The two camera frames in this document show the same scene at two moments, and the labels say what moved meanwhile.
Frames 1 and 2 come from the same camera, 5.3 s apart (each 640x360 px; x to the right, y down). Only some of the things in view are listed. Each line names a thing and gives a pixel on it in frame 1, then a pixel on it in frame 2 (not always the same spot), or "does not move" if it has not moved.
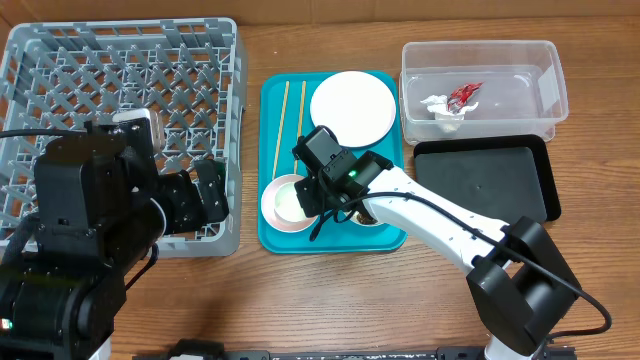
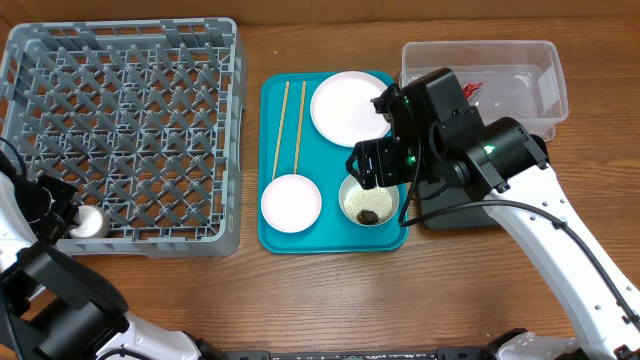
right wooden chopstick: [301, 117] does not move
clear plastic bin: [481, 88] does not move
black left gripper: [189, 216] to [53, 230]
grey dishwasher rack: [59, 75] does not move
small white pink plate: [282, 207] does not move
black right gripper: [304, 193] to [377, 157]
